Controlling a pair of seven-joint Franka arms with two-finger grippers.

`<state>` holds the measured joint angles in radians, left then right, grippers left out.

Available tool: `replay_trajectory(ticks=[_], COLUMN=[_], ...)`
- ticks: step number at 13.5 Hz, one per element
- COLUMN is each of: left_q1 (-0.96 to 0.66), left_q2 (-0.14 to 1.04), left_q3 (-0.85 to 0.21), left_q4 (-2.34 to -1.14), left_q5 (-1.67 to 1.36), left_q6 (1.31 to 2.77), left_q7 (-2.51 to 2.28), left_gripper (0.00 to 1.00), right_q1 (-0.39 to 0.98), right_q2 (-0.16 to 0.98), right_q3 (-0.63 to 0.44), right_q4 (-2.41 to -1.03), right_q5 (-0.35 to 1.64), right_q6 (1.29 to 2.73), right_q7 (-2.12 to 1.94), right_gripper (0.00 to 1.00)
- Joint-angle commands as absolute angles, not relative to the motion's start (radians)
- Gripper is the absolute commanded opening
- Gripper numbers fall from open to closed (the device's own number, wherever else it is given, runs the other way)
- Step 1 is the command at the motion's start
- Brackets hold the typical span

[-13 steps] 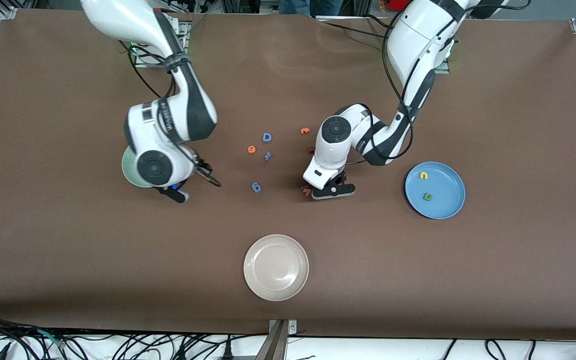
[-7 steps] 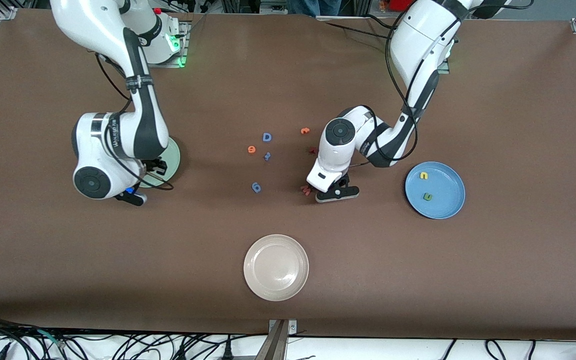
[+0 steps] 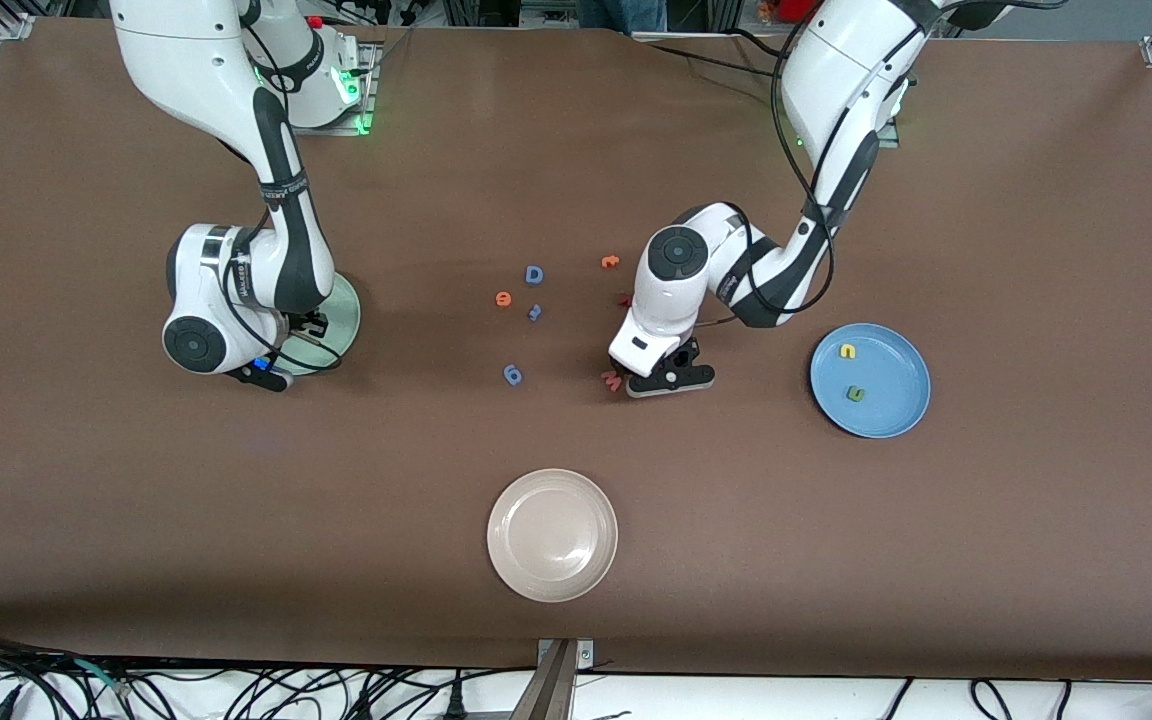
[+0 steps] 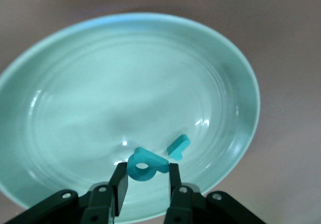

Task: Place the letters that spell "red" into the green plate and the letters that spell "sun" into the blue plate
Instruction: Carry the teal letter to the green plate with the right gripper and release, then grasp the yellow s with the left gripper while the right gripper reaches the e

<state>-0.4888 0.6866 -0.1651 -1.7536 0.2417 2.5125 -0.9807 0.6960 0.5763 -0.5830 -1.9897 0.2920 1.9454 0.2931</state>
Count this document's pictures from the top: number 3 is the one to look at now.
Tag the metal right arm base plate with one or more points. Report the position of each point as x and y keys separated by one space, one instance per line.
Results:
x=374 y=80

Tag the blue foam letter D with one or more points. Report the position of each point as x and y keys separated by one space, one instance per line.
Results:
x=528 y=275

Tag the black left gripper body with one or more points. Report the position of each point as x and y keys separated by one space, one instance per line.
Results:
x=688 y=352

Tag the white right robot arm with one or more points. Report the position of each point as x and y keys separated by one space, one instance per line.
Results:
x=196 y=60

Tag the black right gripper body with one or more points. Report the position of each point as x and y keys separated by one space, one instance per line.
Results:
x=308 y=325

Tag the blue plate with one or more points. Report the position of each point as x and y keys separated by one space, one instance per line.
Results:
x=886 y=375

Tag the black power plug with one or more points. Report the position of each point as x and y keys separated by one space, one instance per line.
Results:
x=455 y=705

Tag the pale green plate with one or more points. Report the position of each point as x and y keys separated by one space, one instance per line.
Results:
x=348 y=305

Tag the blue foam letter g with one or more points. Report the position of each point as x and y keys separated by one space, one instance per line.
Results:
x=513 y=378

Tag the pink foam letter w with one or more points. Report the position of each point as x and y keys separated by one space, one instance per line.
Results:
x=611 y=381

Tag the brown table cover sheet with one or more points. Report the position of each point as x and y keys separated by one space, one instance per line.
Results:
x=136 y=500

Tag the beige plate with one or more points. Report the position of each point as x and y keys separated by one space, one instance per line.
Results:
x=552 y=535

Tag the aluminium profile bar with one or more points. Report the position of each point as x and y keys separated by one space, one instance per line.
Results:
x=548 y=695

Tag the person in blue jeans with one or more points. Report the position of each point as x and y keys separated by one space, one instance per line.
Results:
x=621 y=12

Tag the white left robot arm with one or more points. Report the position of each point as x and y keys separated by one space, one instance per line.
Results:
x=846 y=80

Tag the red box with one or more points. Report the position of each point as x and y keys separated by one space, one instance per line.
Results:
x=806 y=8

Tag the metal corner bracket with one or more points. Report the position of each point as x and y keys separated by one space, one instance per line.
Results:
x=585 y=655

